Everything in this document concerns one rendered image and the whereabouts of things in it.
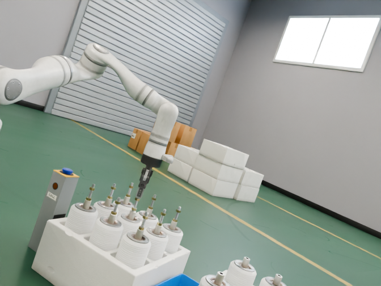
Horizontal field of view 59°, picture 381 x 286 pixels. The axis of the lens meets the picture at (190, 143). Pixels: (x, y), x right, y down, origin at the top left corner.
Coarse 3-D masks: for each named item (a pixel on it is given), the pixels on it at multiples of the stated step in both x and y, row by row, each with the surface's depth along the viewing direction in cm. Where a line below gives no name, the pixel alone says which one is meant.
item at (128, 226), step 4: (120, 216) 123; (120, 220) 121; (124, 220) 121; (124, 224) 120; (128, 224) 120; (132, 224) 121; (136, 224) 122; (140, 224) 123; (124, 228) 120; (128, 228) 120; (132, 228) 121; (136, 228) 121; (124, 232) 120; (120, 240) 120
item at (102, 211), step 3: (96, 204) 127; (96, 207) 126; (99, 207) 126; (102, 207) 126; (99, 210) 125; (102, 210) 125; (105, 210) 125; (108, 210) 126; (111, 210) 127; (117, 210) 130; (99, 213) 125; (102, 213) 125; (105, 213) 125; (108, 213) 126; (99, 216) 125; (102, 216) 125; (105, 216) 125; (108, 216) 126; (96, 219) 126
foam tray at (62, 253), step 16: (48, 224) 115; (64, 224) 120; (48, 240) 115; (64, 240) 112; (80, 240) 109; (48, 256) 114; (64, 256) 111; (80, 256) 108; (96, 256) 106; (112, 256) 106; (176, 256) 124; (48, 272) 113; (64, 272) 110; (80, 272) 108; (96, 272) 105; (112, 272) 103; (128, 272) 100; (144, 272) 104; (160, 272) 115; (176, 272) 128
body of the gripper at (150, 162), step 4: (144, 156) 121; (148, 156) 120; (144, 160) 120; (148, 160) 120; (152, 160) 120; (156, 160) 120; (160, 160) 122; (148, 164) 120; (152, 164) 120; (156, 164) 121; (160, 164) 123; (148, 168) 120; (144, 172) 120
